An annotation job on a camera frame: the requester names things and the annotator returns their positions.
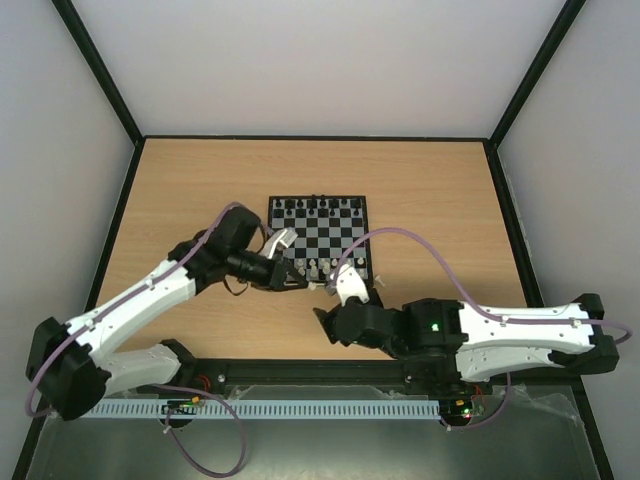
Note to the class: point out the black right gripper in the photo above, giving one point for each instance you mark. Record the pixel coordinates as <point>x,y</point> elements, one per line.
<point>338,325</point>

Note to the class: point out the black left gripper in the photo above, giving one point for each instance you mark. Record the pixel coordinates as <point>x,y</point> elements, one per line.
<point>277,274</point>

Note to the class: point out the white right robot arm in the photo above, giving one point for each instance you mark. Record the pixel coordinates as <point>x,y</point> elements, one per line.
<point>475,344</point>

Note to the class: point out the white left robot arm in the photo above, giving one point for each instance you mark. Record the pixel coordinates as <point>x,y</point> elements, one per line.
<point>74,364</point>

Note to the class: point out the black chess pieces row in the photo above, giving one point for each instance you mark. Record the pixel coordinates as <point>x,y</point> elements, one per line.
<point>316,206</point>

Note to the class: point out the black and silver chessboard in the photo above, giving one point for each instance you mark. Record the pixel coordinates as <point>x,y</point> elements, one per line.
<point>321,240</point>

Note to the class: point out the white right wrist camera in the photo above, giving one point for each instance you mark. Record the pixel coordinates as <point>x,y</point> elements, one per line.
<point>347,284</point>

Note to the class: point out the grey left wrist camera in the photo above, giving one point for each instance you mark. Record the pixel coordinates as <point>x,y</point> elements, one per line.
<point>278,242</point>

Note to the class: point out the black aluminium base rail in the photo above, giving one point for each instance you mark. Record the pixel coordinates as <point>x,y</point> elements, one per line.
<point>221,375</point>

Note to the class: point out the light blue slotted cable duct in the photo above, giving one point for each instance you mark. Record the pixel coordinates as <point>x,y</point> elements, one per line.
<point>267,409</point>

